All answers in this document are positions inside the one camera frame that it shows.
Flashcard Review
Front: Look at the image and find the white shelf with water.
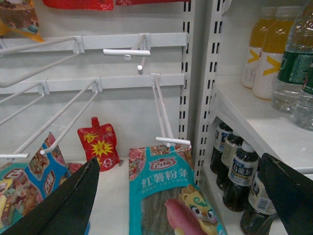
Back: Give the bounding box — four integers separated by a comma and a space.
209, 75, 313, 178

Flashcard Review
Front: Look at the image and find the orange vitamin drink bottle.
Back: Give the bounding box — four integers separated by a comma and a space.
242, 7, 277, 89

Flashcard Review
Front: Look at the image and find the teal sweet potato noodle bag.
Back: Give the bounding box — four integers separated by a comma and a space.
129, 144, 227, 235

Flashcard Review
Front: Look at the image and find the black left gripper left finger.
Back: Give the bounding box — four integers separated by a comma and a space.
3, 158, 100, 235

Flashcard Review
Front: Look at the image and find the red hanging snack bag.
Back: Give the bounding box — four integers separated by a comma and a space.
43, 0, 114, 11

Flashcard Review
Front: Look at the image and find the dark tea bottle middle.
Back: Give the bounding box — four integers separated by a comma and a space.
216, 131, 244, 191

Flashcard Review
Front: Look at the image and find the red sauce pouch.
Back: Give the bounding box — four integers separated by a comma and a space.
77, 117, 120, 171

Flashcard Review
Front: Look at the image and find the white slotted upright post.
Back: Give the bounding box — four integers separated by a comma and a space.
178, 0, 232, 184

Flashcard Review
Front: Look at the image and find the water bottle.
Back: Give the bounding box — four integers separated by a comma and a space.
272, 0, 313, 114
292, 64, 313, 131

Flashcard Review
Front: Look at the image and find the colourful blue snack bag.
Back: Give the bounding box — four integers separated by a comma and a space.
0, 133, 83, 233

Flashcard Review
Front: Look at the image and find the white short peg hook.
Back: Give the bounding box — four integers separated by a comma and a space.
103, 34, 151, 75

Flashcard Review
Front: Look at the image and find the white peg rail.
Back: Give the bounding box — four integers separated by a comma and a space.
0, 73, 185, 94
0, 32, 188, 53

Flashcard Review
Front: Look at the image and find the dark tea bottle blue cap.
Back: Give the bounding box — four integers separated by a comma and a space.
210, 122, 233, 174

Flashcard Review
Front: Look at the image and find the white long peg hook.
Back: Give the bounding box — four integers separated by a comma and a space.
0, 78, 103, 160

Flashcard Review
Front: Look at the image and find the white left peg hook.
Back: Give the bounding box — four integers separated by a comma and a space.
0, 35, 85, 88

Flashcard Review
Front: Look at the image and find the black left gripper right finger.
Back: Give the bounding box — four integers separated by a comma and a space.
260, 153, 313, 235

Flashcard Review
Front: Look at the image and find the colourful hanging snack bag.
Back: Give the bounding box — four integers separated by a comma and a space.
0, 0, 44, 43

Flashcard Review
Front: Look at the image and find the white upper peg rail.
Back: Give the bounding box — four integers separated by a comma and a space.
0, 32, 188, 53

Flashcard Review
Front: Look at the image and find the white yellow drink bottle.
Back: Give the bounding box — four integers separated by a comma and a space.
252, 6, 301, 100

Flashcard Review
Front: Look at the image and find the dark oolong tea bottle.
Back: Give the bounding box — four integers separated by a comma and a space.
223, 141, 259, 212

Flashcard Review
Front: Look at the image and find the white lower peg rail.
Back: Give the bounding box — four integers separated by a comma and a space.
0, 73, 185, 94

